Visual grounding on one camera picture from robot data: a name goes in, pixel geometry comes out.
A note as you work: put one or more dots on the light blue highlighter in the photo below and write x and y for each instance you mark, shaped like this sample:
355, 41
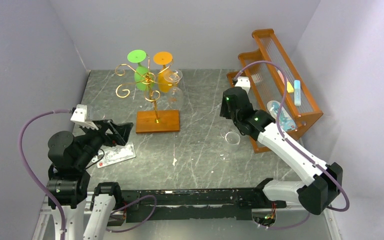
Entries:
297, 92

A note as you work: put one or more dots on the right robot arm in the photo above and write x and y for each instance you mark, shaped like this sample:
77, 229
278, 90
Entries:
320, 183

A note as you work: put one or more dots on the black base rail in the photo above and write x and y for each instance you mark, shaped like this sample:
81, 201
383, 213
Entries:
186, 204

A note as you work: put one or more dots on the pink yellow highlighter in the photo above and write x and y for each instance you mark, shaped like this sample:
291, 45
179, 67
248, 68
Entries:
285, 81

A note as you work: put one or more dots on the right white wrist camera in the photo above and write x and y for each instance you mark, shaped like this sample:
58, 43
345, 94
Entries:
244, 83

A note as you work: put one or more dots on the gold wire glass rack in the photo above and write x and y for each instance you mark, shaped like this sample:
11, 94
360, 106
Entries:
153, 121

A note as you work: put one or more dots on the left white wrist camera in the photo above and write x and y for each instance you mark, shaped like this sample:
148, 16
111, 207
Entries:
83, 115

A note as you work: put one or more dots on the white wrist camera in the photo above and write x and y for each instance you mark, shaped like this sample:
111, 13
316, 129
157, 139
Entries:
83, 115
244, 83

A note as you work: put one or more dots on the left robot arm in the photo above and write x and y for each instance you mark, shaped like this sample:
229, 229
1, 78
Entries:
68, 185

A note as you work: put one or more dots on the orange wooden shelf rack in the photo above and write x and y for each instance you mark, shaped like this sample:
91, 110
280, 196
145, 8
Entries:
266, 84

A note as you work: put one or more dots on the flat blister pack on table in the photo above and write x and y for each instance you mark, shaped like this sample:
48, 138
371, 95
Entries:
114, 155

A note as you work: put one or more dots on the orange plastic wine glass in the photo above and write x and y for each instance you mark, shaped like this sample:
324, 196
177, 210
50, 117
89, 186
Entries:
165, 60

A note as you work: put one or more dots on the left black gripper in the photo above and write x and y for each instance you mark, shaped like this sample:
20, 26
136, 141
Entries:
120, 132

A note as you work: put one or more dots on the green plastic wine glass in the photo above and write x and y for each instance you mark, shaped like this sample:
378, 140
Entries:
137, 56

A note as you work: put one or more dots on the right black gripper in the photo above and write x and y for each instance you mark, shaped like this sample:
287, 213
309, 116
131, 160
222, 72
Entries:
228, 108

